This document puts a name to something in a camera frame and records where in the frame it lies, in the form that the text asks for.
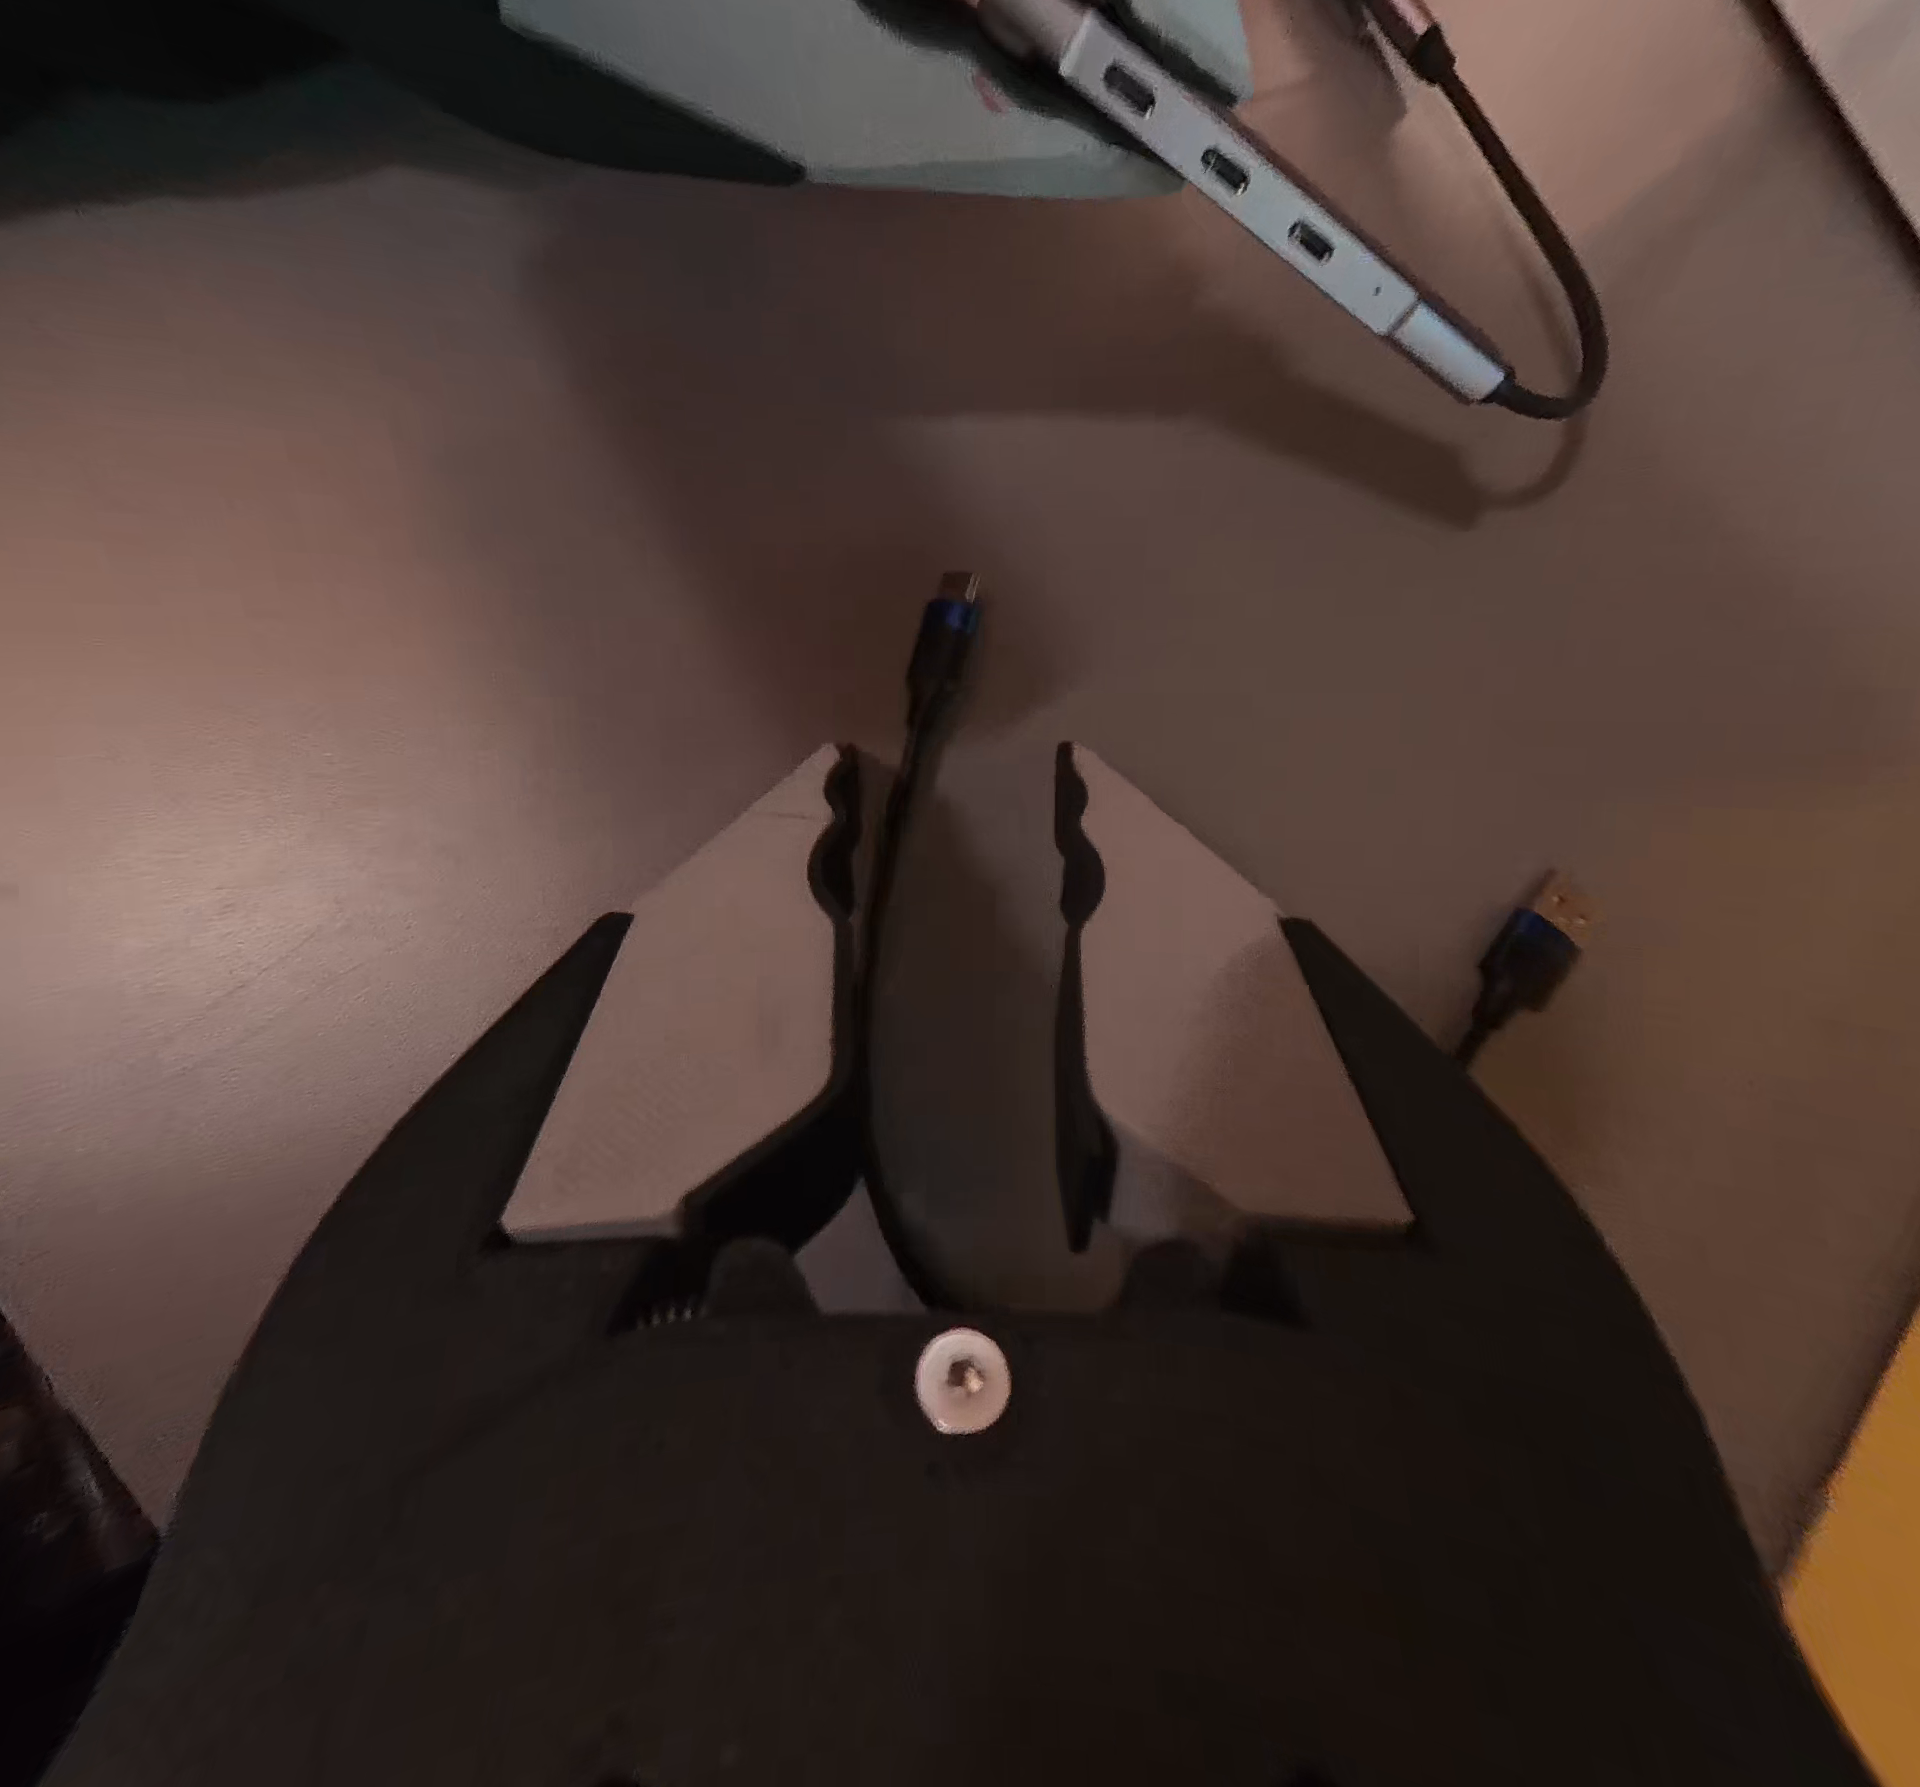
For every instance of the yellow plastic bin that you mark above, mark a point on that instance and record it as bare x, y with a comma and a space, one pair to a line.
1870, 1593

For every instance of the grey usb hub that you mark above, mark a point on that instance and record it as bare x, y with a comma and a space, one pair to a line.
1259, 189

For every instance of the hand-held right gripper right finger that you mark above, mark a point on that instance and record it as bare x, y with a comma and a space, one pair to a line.
1217, 1051

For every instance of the silver display stand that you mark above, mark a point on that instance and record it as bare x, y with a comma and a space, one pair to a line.
1847, 1

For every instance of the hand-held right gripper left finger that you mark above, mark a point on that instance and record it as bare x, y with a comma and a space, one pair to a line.
707, 1037

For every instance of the person's body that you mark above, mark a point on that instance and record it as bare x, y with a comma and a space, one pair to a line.
60, 1549

